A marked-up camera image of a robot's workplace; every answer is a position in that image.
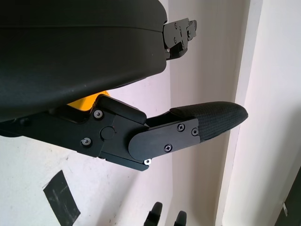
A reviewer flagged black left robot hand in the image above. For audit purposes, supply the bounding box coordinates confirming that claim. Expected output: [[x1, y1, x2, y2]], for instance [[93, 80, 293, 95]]
[[0, 0, 249, 172]]

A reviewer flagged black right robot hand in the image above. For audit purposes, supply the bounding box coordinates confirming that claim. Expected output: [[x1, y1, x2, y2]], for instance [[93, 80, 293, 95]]
[[145, 202, 188, 226]]

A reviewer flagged yellow wooden block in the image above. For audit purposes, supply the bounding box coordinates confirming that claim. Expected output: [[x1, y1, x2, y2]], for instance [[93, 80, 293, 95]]
[[66, 90, 111, 111]]

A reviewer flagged black tape mark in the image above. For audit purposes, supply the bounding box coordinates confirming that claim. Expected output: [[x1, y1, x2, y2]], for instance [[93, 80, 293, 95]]
[[42, 170, 81, 226]]

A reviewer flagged dark grey panel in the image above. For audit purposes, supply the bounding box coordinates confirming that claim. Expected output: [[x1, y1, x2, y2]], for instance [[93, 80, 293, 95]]
[[281, 168, 301, 226]]

